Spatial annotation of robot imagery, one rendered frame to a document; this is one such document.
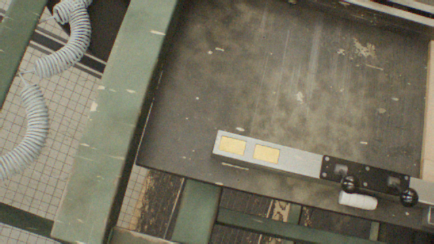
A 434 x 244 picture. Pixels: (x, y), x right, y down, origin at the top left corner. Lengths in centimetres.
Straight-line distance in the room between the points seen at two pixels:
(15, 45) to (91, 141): 59
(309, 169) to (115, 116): 40
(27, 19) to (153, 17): 55
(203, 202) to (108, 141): 24
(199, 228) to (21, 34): 79
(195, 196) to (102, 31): 77
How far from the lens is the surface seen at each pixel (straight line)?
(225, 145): 97
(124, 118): 93
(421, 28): 122
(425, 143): 113
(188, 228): 101
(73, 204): 90
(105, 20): 162
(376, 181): 101
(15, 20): 146
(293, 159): 98
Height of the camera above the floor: 218
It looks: 27 degrees down
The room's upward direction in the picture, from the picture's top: 65 degrees counter-clockwise
